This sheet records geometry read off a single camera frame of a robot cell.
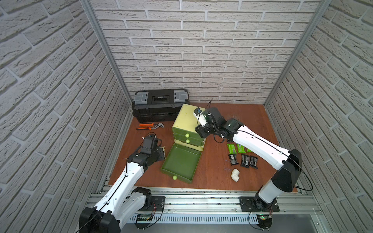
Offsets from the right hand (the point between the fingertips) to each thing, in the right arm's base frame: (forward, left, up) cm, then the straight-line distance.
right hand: (202, 125), depth 79 cm
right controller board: (-44, -27, -22) cm, 56 cm away
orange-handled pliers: (+16, +33, -19) cm, 41 cm away
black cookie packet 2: (-14, -27, -21) cm, 36 cm away
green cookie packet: (-5, -20, -21) cm, 29 cm away
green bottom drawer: (-12, +13, -20) cm, 27 cm away
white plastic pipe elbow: (-22, -18, -20) cm, 34 cm away
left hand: (-8, +24, -12) cm, 27 cm away
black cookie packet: (-12, -19, -20) cm, 30 cm away
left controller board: (-40, +33, -24) cm, 57 cm away
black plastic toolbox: (+22, +27, -3) cm, 35 cm away
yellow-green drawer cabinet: (-1, +10, 0) cm, 10 cm away
